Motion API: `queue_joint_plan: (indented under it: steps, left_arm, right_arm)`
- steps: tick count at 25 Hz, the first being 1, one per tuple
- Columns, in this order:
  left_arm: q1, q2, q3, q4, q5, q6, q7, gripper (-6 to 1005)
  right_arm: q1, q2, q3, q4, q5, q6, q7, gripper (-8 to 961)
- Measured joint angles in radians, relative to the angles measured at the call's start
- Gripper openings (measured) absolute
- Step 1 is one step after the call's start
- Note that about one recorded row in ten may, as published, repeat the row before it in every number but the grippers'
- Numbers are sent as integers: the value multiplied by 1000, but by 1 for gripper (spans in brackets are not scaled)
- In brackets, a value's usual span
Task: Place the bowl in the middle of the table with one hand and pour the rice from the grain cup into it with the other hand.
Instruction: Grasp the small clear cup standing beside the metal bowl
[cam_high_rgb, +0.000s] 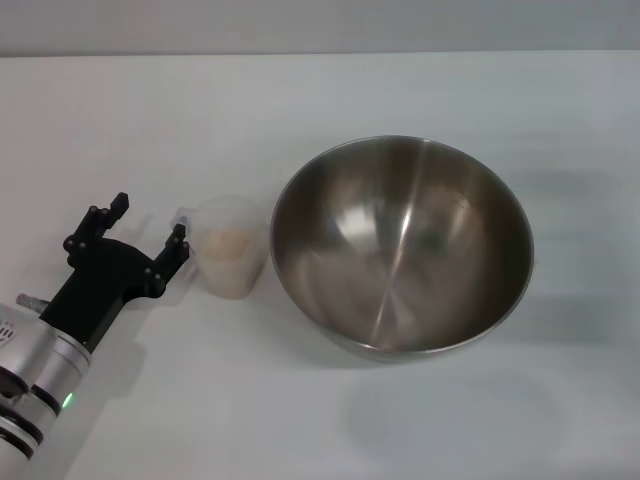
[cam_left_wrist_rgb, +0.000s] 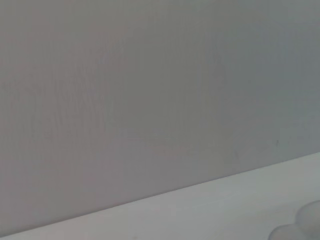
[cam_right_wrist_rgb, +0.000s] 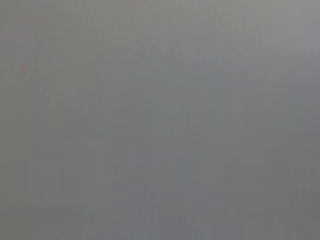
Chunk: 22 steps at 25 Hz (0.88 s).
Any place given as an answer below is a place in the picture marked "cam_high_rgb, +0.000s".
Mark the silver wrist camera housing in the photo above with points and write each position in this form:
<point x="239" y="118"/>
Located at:
<point x="7" y="327"/>

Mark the white rice grains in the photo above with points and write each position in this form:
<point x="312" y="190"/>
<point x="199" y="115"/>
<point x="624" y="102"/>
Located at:
<point x="227" y="245"/>

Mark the clear plastic measuring cup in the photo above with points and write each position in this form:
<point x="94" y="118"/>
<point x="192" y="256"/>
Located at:
<point x="230" y="280"/>

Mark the stainless steel mixing bowl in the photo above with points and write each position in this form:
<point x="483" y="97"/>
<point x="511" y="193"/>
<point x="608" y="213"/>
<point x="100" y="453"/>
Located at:
<point x="400" y="240"/>

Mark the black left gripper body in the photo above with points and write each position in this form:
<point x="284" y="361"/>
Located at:
<point x="107" y="280"/>

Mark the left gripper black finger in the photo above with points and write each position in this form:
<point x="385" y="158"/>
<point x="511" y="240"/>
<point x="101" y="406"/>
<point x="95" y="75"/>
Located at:
<point x="175" y="252"/>
<point x="95" y="220"/>

